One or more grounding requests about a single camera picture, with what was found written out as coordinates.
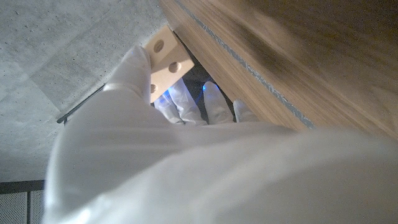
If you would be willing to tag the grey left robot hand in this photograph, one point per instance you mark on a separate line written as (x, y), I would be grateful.
(202, 180)

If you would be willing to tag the wooden block with holes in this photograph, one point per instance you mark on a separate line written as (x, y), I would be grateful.
(169, 57)

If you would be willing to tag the grey perforated panel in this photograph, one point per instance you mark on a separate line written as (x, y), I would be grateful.
(36, 207)
(12, 208)

